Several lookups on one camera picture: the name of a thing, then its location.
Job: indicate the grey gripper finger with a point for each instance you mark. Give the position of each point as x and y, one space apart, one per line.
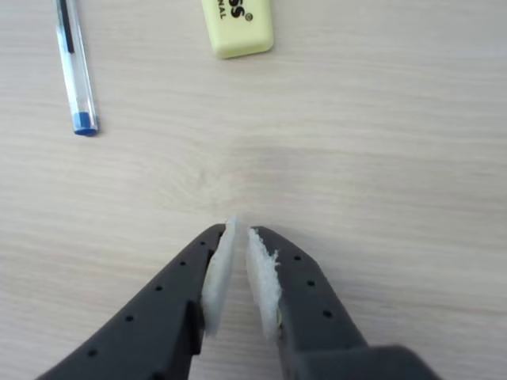
150 316
317 324

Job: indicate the blue ballpoint pen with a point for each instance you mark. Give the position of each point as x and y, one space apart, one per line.
77 91

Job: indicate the yellow highlighter marker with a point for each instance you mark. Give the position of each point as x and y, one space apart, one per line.
241 35

